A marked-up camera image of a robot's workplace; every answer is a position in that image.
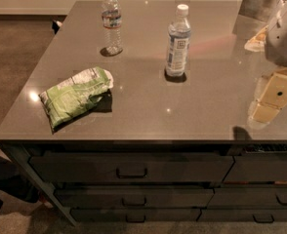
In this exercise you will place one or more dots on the blue plastic bottle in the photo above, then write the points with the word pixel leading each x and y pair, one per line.
pixel 179 34

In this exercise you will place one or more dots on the clear water bottle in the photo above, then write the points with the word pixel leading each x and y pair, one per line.
pixel 111 22

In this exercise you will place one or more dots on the green chip bag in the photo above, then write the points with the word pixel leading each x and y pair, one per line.
pixel 76 95

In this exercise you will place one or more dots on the top left drawer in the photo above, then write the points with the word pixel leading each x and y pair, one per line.
pixel 131 167

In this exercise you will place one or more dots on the drawer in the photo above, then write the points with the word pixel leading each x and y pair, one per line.
pixel 135 215
pixel 131 167
pixel 261 198
pixel 258 216
pixel 122 197
pixel 258 168

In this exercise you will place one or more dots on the bottom left drawer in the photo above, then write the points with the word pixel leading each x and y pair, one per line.
pixel 135 215

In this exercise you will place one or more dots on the middle left drawer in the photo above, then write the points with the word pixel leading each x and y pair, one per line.
pixel 122 197

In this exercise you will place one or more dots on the middle right drawer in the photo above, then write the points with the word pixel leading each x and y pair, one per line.
pixel 261 198

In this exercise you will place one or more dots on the top right drawer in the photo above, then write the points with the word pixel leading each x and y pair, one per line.
pixel 258 168

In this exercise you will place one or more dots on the bottom right drawer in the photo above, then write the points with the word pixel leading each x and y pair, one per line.
pixel 258 216

